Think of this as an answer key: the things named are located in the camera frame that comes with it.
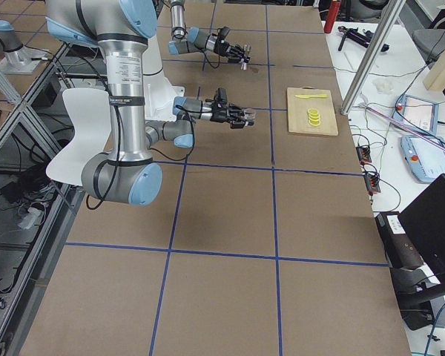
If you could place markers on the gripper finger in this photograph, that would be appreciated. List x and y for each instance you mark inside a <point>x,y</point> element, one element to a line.
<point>240,123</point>
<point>237,110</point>
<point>238,59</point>
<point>238,49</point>

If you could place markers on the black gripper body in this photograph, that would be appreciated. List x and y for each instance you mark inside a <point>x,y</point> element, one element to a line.
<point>220,114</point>
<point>221,47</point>

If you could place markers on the steel jigger measuring cup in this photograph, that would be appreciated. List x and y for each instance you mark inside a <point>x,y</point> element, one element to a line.
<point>246,52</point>

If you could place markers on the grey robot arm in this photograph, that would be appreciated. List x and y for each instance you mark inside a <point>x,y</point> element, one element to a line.
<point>121,30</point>
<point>195,40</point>

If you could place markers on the bamboo cutting board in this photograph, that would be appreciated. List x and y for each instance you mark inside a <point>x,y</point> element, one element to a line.
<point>298,118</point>

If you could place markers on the yellow plastic knife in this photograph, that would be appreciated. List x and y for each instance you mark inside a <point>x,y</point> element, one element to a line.
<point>311,96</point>

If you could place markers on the red cylinder bottle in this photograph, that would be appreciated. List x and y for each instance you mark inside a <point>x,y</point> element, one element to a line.
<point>331,16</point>

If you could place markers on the white plastic chair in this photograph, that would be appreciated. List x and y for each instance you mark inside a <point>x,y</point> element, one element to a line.
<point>89,112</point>

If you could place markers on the teach pendant far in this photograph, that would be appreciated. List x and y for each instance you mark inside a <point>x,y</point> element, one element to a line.
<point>419,114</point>

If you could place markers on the teach pendant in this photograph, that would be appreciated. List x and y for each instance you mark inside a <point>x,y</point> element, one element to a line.
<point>425,160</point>
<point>419,114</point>

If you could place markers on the teach pendant near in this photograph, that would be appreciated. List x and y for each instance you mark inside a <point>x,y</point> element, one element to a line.
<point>425,160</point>

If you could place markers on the black laptop monitor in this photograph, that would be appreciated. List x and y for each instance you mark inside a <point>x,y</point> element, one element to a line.
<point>423,220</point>

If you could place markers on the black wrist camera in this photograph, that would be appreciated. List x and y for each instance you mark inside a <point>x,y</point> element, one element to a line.
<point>220,97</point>
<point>222,33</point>

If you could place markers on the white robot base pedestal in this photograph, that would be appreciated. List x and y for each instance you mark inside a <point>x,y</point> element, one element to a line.
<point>159,93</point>

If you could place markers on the black handle tool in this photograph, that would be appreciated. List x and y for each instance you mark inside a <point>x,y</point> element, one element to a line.
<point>363,39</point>

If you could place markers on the aluminium frame post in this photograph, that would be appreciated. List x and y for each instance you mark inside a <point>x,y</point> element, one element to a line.
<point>382,30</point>

